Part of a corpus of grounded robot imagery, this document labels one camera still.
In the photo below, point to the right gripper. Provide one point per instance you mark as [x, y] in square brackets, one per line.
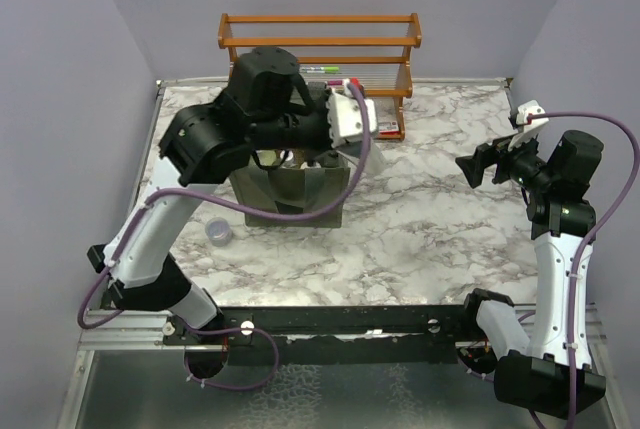
[487, 155]

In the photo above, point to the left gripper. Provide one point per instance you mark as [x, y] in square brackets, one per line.
[325, 147]

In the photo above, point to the green canvas bag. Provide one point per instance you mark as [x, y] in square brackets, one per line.
[291, 190]

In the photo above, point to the green soap pump dispenser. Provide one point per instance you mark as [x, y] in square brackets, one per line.
[271, 159]

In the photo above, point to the silver foil pouch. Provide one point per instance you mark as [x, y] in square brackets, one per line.
[374, 161]

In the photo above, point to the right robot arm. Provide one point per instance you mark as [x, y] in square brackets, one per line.
[549, 369]

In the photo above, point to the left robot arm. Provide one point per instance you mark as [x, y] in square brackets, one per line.
[266, 105]

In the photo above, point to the green marker pen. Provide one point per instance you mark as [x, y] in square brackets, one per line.
[320, 69]

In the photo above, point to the red card box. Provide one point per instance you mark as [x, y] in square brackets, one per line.
[389, 129]

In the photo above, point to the wooden shelf rack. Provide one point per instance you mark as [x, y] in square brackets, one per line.
[375, 49]

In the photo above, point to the small blue cup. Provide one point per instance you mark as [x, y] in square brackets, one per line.
[218, 232]

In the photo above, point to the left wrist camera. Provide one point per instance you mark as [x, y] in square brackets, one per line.
[344, 115]

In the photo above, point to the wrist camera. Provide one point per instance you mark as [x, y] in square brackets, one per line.
[528, 119]
[344, 115]

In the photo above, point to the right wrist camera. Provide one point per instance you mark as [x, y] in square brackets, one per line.
[528, 119]

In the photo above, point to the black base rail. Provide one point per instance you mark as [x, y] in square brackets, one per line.
[340, 335]

